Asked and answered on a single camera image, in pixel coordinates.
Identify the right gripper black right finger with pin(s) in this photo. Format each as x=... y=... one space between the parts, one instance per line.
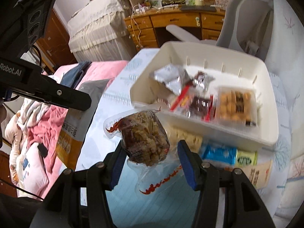
x=226 y=198

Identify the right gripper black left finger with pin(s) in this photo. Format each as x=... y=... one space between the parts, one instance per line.
x=78 y=198

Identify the beige biscuit packet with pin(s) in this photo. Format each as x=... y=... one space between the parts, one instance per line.
x=259 y=174

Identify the green snack packet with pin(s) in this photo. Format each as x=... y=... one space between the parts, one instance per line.
x=245 y=158

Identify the blue foil snack packet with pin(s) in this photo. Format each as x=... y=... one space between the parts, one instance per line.
x=218 y=153

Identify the puffed rice cake pack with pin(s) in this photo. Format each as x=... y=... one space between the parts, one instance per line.
x=175 y=135

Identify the clear-wrapped nut cake snack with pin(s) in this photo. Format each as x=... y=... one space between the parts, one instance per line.
x=150 y=154

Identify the red-edged dark fruit snack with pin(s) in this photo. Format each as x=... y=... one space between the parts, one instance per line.
x=192 y=104

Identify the pink white stuffed toy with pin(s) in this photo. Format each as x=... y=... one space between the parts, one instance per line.
x=26 y=165

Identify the beige covered furniture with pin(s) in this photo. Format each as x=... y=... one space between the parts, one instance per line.
x=98 y=32

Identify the large orange white oats bag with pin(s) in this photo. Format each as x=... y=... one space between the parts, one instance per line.
x=76 y=124

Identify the dark blue garment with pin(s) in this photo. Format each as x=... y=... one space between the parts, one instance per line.
x=74 y=76

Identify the pink blanket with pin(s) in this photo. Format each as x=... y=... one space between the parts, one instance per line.
x=42 y=124

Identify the golden cookies clear pack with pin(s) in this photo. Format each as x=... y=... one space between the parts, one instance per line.
x=236 y=106

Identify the white plastic storage bin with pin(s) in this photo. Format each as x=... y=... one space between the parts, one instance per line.
x=229 y=68

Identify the white floral bedsheet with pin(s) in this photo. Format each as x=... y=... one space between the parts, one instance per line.
x=285 y=59

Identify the wooden desk with drawers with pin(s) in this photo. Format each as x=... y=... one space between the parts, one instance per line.
x=155 y=27

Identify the grey office chair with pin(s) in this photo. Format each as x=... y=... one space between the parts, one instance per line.
x=247 y=27

